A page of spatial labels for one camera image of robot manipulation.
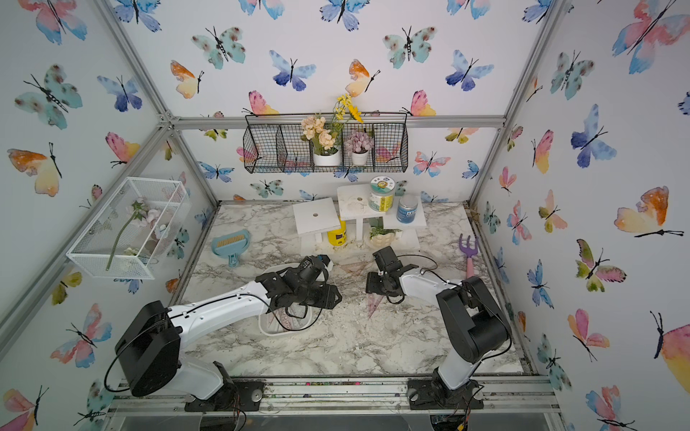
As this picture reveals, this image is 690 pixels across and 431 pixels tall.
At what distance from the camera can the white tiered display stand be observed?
35.6 inches

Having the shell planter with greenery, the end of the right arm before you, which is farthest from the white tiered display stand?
the end of the right arm

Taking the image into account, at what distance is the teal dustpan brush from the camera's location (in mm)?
1021
